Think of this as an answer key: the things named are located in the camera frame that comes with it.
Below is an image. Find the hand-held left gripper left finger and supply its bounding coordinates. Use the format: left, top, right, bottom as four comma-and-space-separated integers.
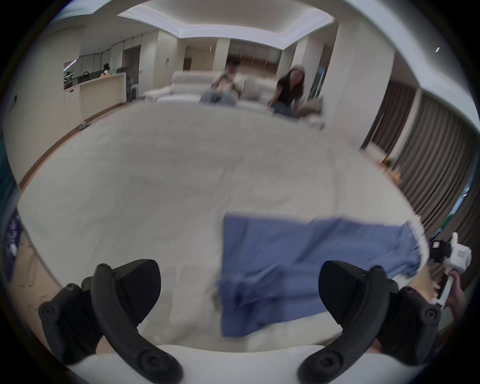
38, 259, 184, 384

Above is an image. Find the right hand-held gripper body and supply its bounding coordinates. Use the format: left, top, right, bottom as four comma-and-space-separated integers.
428, 232, 472, 309

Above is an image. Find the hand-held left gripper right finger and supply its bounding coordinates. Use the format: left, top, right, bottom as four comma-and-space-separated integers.
298, 260, 442, 384

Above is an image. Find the person's right hand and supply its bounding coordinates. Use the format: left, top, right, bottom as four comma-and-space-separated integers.
445, 271, 468, 320

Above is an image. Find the blue garment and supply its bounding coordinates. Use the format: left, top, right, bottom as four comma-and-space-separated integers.
218, 213, 425, 338

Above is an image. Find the brown grey curtain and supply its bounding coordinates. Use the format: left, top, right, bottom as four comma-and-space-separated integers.
370, 80, 480, 263

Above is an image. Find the beige kitchen counter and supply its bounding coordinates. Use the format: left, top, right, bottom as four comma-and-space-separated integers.
63, 72, 128, 123

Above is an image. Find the white sofa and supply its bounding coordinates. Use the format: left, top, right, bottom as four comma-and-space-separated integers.
144, 70, 325, 121

